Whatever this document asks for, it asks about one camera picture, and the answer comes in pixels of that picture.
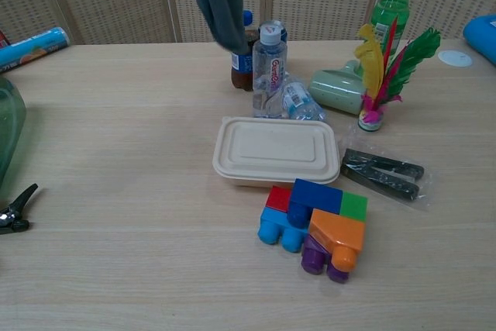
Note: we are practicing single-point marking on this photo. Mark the grey cloth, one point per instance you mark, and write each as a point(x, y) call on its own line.
point(222, 9)

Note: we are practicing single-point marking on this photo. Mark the beige lidded lunch box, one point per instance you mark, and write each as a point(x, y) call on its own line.
point(271, 149)

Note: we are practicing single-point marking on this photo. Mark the red toy block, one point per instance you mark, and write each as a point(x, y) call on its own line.
point(278, 199)

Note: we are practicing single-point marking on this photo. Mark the small clear water bottle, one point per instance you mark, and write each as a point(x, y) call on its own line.
point(300, 100)

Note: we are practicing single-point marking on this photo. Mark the cola bottle with blue cap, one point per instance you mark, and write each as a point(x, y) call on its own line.
point(242, 75)

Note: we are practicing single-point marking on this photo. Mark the clear water bottle white cap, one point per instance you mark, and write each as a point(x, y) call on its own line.
point(269, 71)

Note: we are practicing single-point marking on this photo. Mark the dark blue toy block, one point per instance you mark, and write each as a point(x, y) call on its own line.
point(314, 195)

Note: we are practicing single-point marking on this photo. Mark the light blue toy block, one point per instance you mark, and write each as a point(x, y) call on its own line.
point(275, 226)

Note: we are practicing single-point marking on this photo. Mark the pale green lint roller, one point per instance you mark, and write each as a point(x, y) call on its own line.
point(335, 90)

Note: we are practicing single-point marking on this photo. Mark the blue-capped bottle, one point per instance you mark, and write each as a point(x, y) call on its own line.
point(283, 32)

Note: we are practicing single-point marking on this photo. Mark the green toy block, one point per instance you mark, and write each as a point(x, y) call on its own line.
point(353, 207)

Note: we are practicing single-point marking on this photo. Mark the orange toy block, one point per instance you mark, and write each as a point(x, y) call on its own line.
point(343, 234)

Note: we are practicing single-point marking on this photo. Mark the purple toy block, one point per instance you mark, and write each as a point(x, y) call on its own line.
point(312, 259)

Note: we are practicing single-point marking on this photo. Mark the black tongs in plastic bag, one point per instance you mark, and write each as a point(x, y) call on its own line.
point(383, 178)

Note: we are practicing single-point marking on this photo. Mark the colourful feather shuttlecock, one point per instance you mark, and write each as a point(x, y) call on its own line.
point(372, 75)

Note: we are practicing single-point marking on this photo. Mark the wooden perforated folding screen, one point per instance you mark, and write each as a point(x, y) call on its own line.
point(116, 5)

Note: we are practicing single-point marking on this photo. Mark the green plastic soda bottle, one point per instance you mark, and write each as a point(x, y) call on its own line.
point(391, 1)

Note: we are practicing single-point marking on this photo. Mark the white round lid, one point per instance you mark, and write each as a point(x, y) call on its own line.
point(456, 58)

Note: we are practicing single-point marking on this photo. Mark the blue snack tube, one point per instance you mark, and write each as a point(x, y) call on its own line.
point(31, 50)

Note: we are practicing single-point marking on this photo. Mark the green translucent container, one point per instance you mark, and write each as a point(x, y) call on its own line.
point(9, 125)

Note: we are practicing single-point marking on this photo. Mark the blue plastic case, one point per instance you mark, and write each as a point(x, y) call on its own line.
point(482, 38)

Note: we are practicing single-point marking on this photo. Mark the red object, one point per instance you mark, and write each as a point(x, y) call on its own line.
point(2, 39)

